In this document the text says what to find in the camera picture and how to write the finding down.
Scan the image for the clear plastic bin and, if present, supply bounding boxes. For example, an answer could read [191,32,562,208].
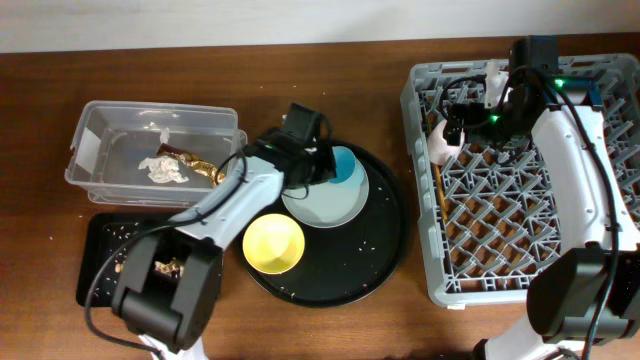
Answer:
[65,101,248,208]

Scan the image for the blue cup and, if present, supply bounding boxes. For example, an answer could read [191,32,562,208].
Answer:
[329,146,356,184]

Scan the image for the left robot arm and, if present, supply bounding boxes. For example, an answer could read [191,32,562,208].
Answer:
[111,104,336,359]

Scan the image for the black rectangular tray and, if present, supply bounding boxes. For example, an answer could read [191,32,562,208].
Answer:
[75,210,226,308]

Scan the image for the wooden chopstick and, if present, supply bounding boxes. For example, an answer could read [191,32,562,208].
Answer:
[433,165,448,225]

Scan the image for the light grey plate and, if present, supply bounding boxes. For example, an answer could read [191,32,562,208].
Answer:
[281,158,369,228]

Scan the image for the yellow bowl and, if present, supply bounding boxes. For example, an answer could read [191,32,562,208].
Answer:
[242,213,305,275]

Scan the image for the grey dishwasher rack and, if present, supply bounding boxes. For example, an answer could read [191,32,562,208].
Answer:
[400,54,639,308]

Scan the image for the white tissue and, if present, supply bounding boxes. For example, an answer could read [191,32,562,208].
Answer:
[138,151,189,184]

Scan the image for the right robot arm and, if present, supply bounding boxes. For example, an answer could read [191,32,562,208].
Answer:
[432,36,639,359]

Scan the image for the food scraps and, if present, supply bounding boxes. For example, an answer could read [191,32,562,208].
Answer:
[114,232,184,280]

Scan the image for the pink cup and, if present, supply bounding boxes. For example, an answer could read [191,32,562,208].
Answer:
[427,120,465,165]

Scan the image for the gold snack wrapper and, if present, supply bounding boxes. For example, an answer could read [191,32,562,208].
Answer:
[156,144,226,187]

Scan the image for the round black tray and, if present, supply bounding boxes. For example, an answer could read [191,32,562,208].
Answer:
[232,140,409,308]

